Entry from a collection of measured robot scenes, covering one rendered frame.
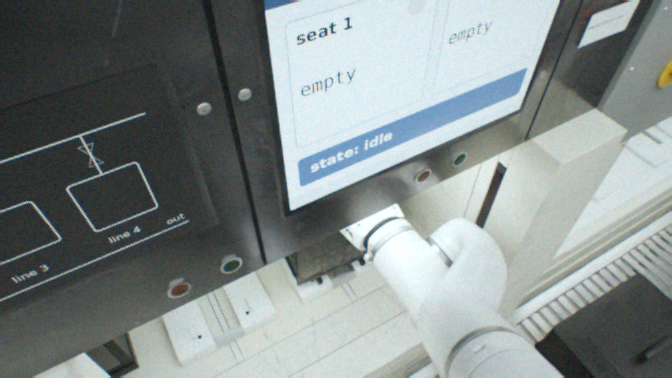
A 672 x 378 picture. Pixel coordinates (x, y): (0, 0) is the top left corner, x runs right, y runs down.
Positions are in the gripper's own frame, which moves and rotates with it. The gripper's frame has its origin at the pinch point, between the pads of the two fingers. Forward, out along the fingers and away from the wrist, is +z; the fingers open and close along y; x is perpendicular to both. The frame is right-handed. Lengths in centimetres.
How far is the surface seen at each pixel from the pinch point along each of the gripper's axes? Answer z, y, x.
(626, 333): -45, 45, -32
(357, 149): -24.4, -11.9, 32.6
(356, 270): -4.5, 2.5, -28.6
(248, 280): 5.3, -19.1, -28.6
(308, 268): -4.2, -8.8, -18.7
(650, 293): -42, 57, -33
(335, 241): -5.1, -3.1, -12.4
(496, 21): -24.5, 1.6, 41.0
